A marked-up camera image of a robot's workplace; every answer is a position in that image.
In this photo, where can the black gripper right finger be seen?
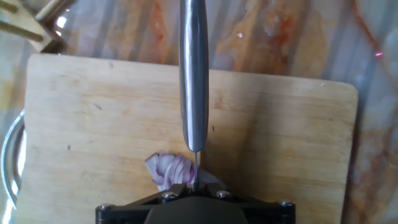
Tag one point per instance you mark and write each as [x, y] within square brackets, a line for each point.
[267, 214]

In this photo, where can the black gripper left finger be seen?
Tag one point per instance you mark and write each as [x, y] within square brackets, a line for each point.
[124, 214]

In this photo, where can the red onion wedge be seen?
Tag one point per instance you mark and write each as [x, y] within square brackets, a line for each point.
[169, 169]

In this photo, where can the steel kitchen knife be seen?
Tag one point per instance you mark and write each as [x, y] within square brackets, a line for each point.
[193, 77]

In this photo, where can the wooden cutting board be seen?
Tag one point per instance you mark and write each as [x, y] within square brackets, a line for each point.
[93, 124]

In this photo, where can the marble pattern table mat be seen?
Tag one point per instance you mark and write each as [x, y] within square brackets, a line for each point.
[280, 37]

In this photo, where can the wooden peg rack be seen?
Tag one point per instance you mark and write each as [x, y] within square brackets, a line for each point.
[43, 40]

